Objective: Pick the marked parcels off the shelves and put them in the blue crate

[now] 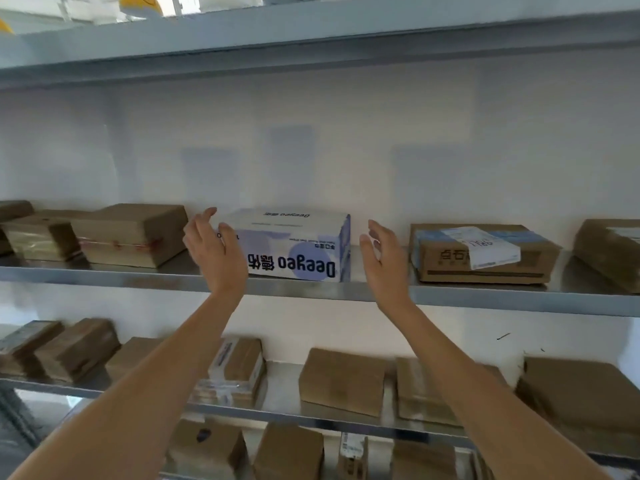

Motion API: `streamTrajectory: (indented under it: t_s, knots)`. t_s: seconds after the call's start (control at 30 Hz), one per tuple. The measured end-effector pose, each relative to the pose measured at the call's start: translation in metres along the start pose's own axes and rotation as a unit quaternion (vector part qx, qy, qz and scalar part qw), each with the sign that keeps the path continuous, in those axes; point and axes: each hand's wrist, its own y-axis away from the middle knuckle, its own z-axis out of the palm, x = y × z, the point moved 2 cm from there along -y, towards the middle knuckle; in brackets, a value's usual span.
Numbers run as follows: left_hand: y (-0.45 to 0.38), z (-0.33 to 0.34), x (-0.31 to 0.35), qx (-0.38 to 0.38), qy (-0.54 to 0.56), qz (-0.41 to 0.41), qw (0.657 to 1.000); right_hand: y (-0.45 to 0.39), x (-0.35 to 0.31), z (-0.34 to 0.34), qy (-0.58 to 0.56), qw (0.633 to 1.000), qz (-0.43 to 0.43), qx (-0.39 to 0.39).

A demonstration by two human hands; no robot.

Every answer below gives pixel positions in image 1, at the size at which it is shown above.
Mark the person's right hand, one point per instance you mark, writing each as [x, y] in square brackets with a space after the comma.
[387, 274]

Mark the narrow cardboard box white label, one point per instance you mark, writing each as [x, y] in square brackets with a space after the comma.
[352, 457]

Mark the taped cardboard box white label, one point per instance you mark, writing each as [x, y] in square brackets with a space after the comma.
[235, 369]

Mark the person's right forearm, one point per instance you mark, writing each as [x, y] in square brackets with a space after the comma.
[490, 399]

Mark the person's right thumb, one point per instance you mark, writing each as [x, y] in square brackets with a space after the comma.
[364, 247]

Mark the grey metal shelving rack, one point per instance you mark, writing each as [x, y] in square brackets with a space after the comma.
[320, 42]

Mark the small brown cardboard box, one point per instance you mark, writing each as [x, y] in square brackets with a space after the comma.
[42, 237]
[12, 209]

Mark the yellow round object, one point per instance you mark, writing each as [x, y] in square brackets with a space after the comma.
[5, 27]
[141, 4]

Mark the cardboard box with blue tape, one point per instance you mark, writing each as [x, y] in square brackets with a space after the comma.
[480, 254]

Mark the cardboard box with dark hole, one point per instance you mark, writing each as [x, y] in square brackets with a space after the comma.
[205, 447]

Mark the cardboard box with red tape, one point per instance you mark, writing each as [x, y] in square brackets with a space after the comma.
[130, 234]

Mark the white and blue printed box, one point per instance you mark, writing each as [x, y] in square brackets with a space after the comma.
[295, 244]

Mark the large brown cardboard box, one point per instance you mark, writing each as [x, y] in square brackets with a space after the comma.
[580, 399]

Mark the person's left forearm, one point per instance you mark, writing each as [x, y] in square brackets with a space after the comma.
[140, 389]

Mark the person's left thumb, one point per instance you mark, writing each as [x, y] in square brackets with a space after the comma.
[229, 234]

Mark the person's left hand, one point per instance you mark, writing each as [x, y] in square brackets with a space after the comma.
[220, 264]

